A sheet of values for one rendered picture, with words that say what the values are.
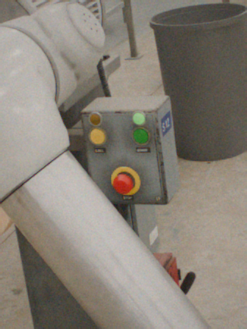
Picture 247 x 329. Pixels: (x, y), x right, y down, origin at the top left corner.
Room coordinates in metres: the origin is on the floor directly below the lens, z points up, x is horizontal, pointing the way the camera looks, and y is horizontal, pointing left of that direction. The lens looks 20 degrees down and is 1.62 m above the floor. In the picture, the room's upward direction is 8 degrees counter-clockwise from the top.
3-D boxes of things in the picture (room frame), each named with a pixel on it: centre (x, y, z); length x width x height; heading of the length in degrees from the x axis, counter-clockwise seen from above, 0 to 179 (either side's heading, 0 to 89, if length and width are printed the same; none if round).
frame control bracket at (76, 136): (1.82, 0.03, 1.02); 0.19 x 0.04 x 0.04; 68
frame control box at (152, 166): (1.80, -0.02, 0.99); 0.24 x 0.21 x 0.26; 158
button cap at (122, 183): (1.67, 0.00, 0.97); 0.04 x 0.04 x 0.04; 68
